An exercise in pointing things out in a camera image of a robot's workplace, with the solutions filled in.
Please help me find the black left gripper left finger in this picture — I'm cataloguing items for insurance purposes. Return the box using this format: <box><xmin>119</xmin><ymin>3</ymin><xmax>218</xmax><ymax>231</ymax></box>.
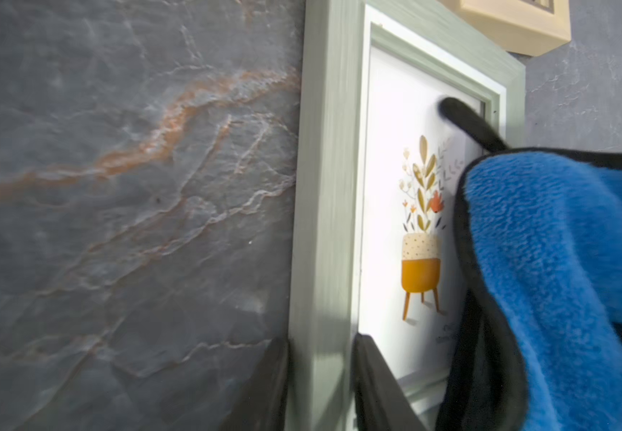
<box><xmin>219</xmin><ymin>338</ymin><xmax>289</xmax><ymax>431</ymax></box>

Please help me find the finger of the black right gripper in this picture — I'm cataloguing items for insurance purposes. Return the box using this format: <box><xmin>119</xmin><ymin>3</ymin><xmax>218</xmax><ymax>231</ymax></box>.
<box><xmin>438</xmin><ymin>97</ymin><xmax>510</xmax><ymax>153</ymax></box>

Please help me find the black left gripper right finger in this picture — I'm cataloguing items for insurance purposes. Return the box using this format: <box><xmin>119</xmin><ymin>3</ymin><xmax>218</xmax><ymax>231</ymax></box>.
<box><xmin>352</xmin><ymin>333</ymin><xmax>426</xmax><ymax>431</ymax></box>

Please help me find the green picture frame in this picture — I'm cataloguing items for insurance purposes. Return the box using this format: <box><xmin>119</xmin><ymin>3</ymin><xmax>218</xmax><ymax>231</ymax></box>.
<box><xmin>286</xmin><ymin>1</ymin><xmax>526</xmax><ymax>430</ymax></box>

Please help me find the gold frame with plant print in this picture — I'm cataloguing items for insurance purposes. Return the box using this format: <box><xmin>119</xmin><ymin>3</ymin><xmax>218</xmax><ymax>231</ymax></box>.
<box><xmin>440</xmin><ymin>0</ymin><xmax>571</xmax><ymax>57</ymax></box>

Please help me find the blue microfiber cloth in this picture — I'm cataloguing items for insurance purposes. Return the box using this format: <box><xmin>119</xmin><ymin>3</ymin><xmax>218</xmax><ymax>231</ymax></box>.
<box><xmin>437</xmin><ymin>149</ymin><xmax>622</xmax><ymax>430</ymax></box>

